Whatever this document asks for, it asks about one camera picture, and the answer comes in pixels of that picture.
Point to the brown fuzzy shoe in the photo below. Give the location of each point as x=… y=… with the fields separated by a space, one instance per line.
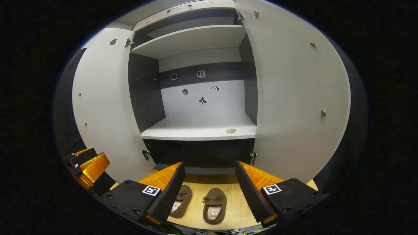
x=214 y=204
x=183 y=200

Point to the metal door hinge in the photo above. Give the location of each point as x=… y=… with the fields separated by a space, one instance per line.
x=145 y=153
x=240 y=15
x=253 y=157
x=129 y=42

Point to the white cabinet door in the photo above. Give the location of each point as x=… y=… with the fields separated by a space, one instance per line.
x=104 y=98
x=294 y=98

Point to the small round shelf disc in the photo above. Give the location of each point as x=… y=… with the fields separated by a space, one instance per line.
x=231 y=130

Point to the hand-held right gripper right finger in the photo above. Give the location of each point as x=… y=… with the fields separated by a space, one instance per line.
x=251 y=192

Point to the white shoe cabinet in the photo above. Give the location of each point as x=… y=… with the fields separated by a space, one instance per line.
x=196 y=129

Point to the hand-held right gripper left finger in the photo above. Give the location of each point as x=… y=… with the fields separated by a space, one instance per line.
x=166 y=195

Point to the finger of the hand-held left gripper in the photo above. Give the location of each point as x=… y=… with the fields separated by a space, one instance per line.
x=94 y=168
x=83 y=157

